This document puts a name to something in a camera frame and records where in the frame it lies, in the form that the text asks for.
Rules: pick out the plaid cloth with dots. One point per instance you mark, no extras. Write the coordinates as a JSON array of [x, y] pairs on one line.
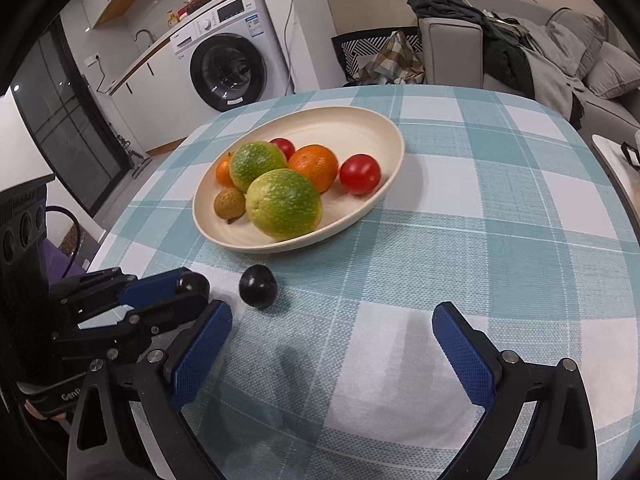
[[395, 60]]

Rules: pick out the person's left hand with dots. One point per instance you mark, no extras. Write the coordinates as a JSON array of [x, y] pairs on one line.
[[57, 417]]

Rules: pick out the red tomato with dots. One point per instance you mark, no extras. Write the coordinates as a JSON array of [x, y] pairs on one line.
[[360, 174], [283, 147]]

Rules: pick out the grey pillow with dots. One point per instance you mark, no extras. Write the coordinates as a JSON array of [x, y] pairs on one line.
[[575, 40], [615, 72]]

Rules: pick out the white kitchen cabinet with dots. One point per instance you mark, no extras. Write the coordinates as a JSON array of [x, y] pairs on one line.
[[160, 95]]

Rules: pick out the cream plate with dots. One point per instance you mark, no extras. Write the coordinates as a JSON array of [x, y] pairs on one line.
[[350, 125]]

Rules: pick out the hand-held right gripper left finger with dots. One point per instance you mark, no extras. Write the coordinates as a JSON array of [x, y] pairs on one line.
[[200, 355]]

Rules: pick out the white side table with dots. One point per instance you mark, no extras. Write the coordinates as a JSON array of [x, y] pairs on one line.
[[612, 160]]

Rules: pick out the green orange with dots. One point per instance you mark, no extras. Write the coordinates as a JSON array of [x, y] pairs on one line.
[[257, 164], [283, 203]]

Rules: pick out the white washing machine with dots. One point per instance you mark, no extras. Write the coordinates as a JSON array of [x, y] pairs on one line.
[[230, 70]]

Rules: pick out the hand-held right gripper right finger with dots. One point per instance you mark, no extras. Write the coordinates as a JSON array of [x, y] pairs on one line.
[[465, 355]]

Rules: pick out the purple cloth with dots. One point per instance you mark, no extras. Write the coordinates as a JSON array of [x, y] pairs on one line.
[[60, 260]]

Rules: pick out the metal faucet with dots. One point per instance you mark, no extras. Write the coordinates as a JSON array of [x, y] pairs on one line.
[[145, 34]]

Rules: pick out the tan longan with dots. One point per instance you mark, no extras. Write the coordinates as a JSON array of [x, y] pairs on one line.
[[229, 203]]

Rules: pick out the grey sofa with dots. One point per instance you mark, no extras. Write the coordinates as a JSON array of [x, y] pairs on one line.
[[450, 55]]

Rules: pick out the dark glass door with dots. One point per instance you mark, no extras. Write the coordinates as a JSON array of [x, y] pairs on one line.
[[65, 125]]

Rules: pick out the black chair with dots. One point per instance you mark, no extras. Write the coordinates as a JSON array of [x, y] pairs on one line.
[[342, 55]]

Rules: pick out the orange tangerine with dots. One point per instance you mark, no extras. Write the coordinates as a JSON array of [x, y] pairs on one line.
[[315, 166], [223, 170]]

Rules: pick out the dark plum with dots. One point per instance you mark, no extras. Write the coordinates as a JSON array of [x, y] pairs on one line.
[[257, 286], [194, 284]]

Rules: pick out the teal checked tablecloth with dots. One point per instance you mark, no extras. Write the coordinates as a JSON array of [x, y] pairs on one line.
[[450, 260]]

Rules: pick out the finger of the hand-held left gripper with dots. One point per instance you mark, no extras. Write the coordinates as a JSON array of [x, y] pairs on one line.
[[155, 282], [150, 315]]

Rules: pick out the dark jacket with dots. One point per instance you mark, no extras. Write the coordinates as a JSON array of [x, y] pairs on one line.
[[505, 55]]

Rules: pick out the grey blanket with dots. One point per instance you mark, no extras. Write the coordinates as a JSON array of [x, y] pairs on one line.
[[550, 80]]

